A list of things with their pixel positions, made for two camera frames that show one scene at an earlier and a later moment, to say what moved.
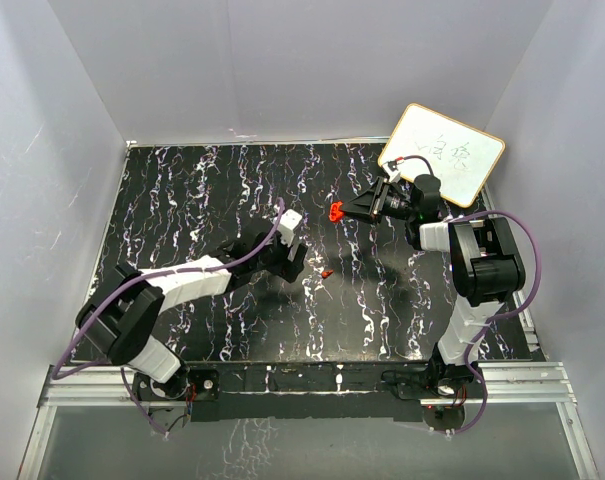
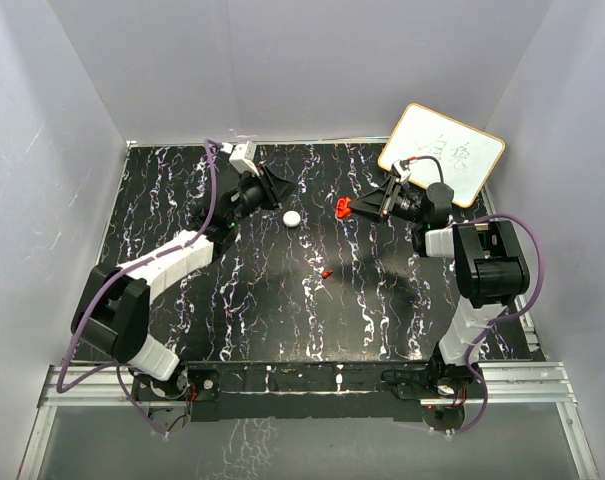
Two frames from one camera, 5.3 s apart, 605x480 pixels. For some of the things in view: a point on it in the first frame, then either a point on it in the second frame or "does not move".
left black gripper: [287, 269] → [282, 188]
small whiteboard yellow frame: [462, 159] does not move
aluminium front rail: [508, 384] does not move
